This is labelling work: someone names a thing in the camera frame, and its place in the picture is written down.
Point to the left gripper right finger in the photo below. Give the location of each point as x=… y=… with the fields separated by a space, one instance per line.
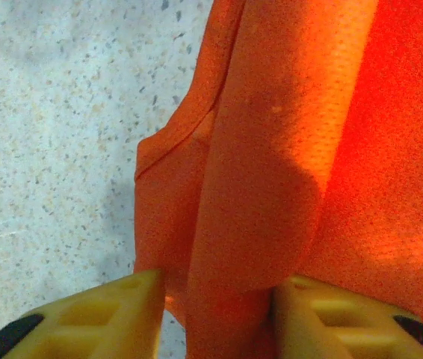
x=346 y=325

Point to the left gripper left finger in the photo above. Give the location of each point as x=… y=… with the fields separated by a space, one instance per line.
x=95 y=321

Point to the orange t-shirt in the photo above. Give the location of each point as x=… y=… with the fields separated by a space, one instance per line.
x=290 y=149

